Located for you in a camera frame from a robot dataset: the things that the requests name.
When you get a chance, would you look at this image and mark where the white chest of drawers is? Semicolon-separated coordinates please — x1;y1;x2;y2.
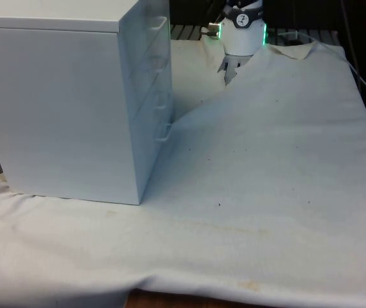
0;0;175;207

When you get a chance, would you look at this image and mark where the white cable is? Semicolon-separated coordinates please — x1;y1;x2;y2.
268;30;366;99

